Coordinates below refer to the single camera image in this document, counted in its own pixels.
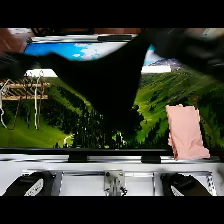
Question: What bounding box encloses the pink garment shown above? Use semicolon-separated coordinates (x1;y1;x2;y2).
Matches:
165;103;211;161

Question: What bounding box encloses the black garment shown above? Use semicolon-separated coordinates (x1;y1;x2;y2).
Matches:
31;30;155;135

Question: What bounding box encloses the silver frame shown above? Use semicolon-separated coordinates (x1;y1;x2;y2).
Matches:
0;33;224;197

